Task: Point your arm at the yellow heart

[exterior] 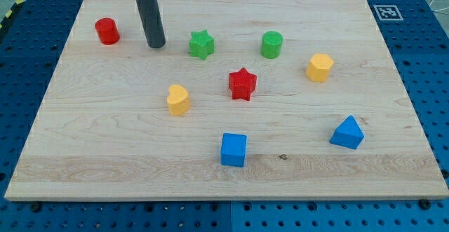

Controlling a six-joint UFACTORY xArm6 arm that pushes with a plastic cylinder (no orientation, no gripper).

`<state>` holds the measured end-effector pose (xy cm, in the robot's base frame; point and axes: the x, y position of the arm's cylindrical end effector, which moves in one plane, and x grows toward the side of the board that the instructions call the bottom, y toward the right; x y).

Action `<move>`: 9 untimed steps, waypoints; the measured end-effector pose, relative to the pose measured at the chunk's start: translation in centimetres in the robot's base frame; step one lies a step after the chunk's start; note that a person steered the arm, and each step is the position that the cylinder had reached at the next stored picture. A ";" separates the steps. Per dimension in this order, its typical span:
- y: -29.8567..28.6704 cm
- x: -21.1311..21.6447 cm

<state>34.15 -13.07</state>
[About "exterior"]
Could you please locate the black yellow hazard tape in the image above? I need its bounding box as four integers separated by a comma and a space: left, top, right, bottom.
1, 0, 26, 31

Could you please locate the white fiducial marker tag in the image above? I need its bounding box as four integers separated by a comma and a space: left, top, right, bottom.
373, 4, 403, 21

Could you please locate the yellow hexagon block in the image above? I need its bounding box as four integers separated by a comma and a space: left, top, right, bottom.
306, 53, 334, 82

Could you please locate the green cylinder block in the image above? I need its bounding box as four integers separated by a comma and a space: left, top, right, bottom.
260, 31, 283, 59

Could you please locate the white cable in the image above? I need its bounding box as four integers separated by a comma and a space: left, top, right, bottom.
428, 0, 449, 16

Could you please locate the yellow heart block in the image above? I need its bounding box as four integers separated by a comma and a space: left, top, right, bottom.
166, 84, 191, 116

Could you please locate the green star block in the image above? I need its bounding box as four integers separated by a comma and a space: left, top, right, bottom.
189, 29, 215, 60

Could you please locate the red cylinder block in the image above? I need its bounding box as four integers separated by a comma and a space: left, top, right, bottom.
94, 18, 120, 45

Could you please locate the blue triangle block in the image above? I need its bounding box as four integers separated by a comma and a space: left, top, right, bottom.
329, 115, 365, 149

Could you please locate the light wooden board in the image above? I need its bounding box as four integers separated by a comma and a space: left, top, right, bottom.
5, 0, 448, 201

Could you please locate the red star block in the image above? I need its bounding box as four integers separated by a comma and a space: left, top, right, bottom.
229, 68, 257, 101

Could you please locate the blue cube block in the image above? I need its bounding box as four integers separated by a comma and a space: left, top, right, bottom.
220, 133, 247, 168

